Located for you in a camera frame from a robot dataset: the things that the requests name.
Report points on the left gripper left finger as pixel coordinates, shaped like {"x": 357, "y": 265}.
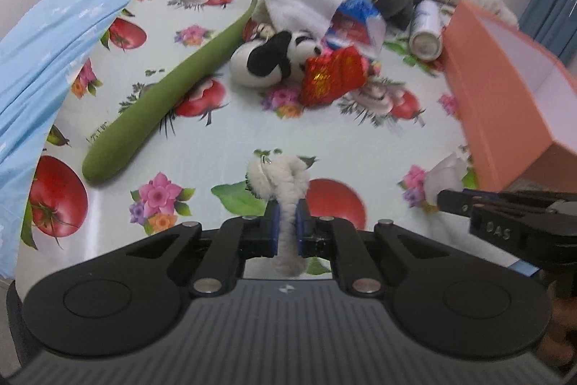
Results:
{"x": 225, "y": 250}

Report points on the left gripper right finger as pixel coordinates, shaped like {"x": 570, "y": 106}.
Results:
{"x": 337, "y": 240}

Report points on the red foil snack packet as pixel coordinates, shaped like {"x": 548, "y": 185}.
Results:
{"x": 331, "y": 76}

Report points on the black white plush dog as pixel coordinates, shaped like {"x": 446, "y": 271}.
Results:
{"x": 261, "y": 64}

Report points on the blue white plastic packet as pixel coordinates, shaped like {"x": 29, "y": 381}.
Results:
{"x": 357, "y": 23}

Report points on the person right hand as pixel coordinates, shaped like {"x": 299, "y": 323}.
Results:
{"x": 558, "y": 347}

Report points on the fruit print table cloth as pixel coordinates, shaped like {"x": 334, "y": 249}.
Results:
{"x": 366, "y": 153}

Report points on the green long plush cucumber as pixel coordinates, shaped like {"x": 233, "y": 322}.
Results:
{"x": 116, "y": 146}

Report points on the white spray can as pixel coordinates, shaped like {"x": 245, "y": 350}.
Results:
{"x": 425, "y": 40}

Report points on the light blue bed sheet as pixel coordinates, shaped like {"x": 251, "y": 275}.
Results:
{"x": 40, "y": 58}

